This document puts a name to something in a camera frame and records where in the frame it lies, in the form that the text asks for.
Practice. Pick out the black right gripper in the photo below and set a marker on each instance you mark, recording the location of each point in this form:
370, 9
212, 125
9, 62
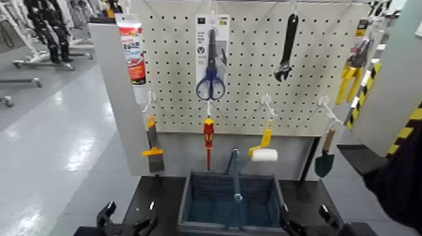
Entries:
349, 230

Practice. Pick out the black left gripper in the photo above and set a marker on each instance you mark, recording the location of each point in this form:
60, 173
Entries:
99, 231

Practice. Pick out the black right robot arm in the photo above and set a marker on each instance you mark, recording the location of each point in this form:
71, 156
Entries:
402, 184

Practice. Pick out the blue grey plastic crate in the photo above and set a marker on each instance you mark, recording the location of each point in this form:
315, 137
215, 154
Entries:
198, 197

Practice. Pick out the orange grey paintbrush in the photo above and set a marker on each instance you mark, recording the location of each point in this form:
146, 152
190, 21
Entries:
155, 161

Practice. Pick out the red yellow screwdriver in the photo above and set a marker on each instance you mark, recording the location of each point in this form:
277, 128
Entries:
208, 131

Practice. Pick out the white pegboard hook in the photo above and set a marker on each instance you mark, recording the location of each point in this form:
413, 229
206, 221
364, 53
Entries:
151, 97
208, 105
293, 6
323, 100
266, 99

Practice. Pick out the grey back panel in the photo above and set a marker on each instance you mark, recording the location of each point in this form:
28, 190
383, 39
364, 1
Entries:
112, 99

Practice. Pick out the beige perforated pegboard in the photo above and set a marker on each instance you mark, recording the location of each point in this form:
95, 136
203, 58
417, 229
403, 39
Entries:
250, 108

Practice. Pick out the red white sealant tube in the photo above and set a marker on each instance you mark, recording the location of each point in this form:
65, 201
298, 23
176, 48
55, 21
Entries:
133, 52

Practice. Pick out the grey pillar with hazard tape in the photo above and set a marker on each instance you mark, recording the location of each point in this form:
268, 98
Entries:
395, 66

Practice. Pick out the grey wheeled stand base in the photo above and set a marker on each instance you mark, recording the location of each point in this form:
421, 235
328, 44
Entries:
43, 63

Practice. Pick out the yellow pliers package card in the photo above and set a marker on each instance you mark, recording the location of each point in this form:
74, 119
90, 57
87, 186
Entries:
362, 28

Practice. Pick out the black robot on stand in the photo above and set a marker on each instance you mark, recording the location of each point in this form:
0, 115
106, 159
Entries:
49, 29

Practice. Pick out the white robot frame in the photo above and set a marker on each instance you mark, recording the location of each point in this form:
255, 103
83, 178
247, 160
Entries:
16, 23

